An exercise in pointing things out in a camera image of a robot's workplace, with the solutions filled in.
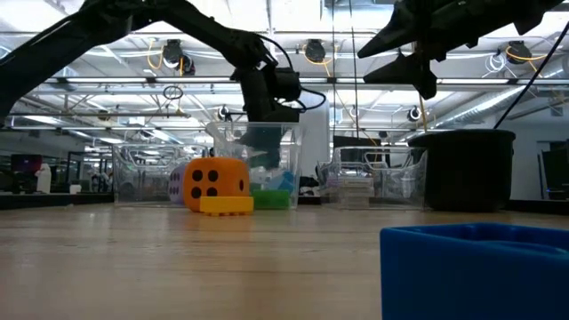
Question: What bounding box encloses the long yellow cable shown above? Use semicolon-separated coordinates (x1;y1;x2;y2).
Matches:
415;92;429;134

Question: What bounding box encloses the thin black hanging cable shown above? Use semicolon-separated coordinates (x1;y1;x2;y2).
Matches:
331;0;337;139

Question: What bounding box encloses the tall clear plastic bin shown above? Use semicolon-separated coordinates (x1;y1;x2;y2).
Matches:
204;120;306;211

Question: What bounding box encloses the orange toy block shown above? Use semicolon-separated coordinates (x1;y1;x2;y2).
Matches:
198;196;255;217

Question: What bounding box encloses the black bucket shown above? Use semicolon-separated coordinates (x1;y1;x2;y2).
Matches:
407;128;517;213

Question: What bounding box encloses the white plastic bottle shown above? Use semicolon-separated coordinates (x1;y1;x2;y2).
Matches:
35;163;52;196

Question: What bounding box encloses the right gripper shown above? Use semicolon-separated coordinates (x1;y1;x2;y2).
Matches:
357;0;491;100

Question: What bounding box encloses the white black-emblem card deck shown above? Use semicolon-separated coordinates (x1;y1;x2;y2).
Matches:
326;176;375;188

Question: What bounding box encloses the long ceiling light rail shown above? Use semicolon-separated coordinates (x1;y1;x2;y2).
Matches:
42;76;569;86

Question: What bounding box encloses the white building column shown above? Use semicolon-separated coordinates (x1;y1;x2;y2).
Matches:
300;91;333;179

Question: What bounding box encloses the black monitor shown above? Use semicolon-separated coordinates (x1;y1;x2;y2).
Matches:
539;140;569;200

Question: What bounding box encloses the blue hollow toy block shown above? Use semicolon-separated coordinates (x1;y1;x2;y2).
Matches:
380;222;569;320

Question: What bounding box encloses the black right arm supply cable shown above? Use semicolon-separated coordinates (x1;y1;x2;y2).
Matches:
493;20;569;130

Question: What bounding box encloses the black hanging cable loop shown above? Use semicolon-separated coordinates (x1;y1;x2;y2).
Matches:
162;84;185;101

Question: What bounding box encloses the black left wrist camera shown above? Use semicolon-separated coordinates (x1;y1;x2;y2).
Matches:
274;66;304;102

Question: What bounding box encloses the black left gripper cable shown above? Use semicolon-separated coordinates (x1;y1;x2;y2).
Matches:
257;33;328;112

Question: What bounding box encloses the purple foam die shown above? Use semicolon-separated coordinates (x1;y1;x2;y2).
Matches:
167;163;188;206

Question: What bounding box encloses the black workbench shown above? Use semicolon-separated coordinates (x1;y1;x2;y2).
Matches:
0;192;116;211

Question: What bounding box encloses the orange foam die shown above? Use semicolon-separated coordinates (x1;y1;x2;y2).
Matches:
182;156;251;213

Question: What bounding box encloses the low clear plastic bin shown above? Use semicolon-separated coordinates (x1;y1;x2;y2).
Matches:
317;146;428;211
111;142;212;208

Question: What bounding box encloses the dark red monitor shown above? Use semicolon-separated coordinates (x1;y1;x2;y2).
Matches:
10;154;44;174

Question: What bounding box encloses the bright green toy block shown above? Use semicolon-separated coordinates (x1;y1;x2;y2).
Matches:
252;189;293;210

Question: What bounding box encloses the silver ceiling air duct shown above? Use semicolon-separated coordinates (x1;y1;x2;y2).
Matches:
433;55;569;131

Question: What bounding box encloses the black cable with coil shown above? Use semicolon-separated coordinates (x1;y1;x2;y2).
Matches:
349;0;359;140

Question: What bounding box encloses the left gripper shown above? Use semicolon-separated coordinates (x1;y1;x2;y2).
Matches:
235;61;301;171

